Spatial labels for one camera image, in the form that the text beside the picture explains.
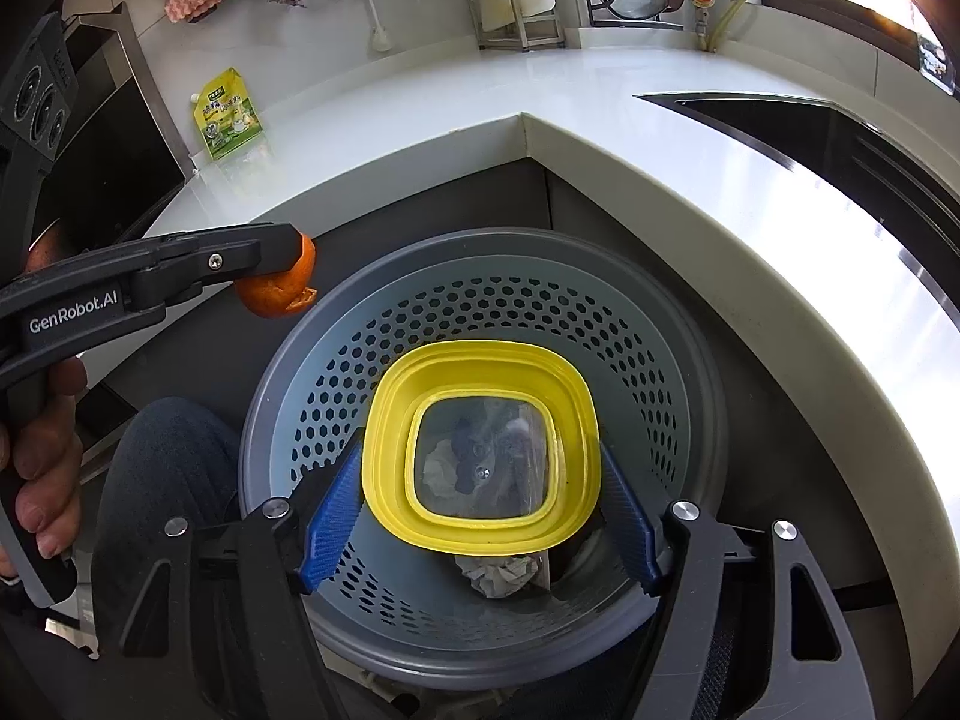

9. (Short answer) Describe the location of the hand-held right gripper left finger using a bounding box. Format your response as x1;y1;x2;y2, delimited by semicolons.
90;457;366;720

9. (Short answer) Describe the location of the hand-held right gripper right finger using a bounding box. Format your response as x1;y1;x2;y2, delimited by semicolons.
600;444;875;720

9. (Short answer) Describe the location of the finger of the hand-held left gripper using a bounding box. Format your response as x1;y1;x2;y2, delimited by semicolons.
0;221;305;310

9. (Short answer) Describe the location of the orange peel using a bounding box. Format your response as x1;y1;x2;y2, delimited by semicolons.
236;231;318;320

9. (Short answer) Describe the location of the yellow plastic lid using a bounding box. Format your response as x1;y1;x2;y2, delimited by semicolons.
361;341;603;550

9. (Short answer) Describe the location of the printed paper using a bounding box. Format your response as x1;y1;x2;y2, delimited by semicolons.
454;551;548;602

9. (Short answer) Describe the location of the grey perforated trash bin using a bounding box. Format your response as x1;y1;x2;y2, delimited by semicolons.
238;226;730;695

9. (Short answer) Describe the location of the person's left hand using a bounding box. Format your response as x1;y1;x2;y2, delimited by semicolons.
13;219;86;562

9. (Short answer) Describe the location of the yellow seasoning pouch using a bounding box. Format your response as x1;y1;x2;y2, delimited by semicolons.
191;67;269;161

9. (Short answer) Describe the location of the black range hood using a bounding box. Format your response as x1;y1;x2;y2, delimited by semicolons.
34;4;188;241

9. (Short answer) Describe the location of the person's leg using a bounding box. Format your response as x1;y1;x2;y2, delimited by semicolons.
90;397;252;541

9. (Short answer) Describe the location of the white bottle brush blue tip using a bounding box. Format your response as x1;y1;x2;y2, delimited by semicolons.
356;0;393;53

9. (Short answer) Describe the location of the metal cutting board rack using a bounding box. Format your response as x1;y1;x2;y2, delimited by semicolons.
465;0;566;52

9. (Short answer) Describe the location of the small stained cutting board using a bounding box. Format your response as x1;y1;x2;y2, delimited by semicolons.
480;0;522;35

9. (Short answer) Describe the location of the kitchen sink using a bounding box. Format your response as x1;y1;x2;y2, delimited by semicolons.
634;90;960;271

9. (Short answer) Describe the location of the yellow gas hose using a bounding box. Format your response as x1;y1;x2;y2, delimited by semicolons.
709;0;753;53

